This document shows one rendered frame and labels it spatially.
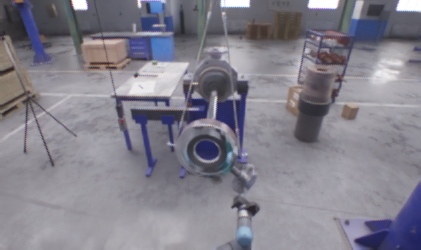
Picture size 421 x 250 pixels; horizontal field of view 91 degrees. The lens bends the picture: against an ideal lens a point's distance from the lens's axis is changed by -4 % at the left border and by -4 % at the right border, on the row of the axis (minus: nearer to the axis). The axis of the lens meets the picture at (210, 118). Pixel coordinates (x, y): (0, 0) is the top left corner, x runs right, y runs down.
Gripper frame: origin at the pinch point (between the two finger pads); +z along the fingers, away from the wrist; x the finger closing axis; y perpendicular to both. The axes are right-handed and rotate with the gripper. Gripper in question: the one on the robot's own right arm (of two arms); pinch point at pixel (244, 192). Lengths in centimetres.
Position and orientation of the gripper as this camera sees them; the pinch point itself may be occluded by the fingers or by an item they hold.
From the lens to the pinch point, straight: 133.8
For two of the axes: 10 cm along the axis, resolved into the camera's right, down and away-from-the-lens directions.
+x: 7.5, 6.4, 1.8
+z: 1.4, -4.1, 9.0
